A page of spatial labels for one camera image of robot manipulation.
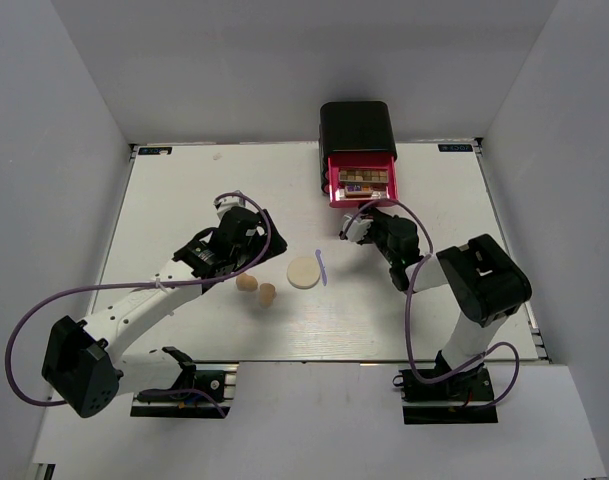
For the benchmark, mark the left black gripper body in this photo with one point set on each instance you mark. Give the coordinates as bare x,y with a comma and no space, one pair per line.
256,244

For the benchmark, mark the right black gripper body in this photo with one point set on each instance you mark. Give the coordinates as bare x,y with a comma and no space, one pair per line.
378,234

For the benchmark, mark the round beige powder puff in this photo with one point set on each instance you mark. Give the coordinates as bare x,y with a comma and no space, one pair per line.
303,272

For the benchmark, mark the brown eyeshadow palette clear case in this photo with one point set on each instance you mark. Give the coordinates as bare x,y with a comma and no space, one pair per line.
377,176

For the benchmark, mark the black drawer organizer cabinet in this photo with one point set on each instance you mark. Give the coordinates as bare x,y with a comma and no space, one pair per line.
355,134

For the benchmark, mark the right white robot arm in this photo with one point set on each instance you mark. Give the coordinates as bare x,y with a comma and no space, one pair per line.
485,282

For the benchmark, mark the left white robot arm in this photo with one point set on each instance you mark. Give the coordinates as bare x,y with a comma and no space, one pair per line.
86,360

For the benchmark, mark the beige makeup sponge left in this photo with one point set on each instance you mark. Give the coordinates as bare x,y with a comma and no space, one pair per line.
246,283

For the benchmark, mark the beige makeup sponge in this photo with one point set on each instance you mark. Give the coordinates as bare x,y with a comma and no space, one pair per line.
246,283
267,294

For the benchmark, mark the beige makeup sponge right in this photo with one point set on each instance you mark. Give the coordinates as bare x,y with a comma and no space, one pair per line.
267,294

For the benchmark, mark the purple eyebrow razor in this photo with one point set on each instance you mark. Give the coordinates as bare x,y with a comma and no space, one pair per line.
320,260

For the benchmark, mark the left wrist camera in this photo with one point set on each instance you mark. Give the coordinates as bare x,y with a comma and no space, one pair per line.
226,202

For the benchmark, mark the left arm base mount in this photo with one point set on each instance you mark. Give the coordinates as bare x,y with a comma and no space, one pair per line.
168,383

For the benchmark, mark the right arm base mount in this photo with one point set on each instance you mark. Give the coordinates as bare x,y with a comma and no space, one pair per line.
462,399

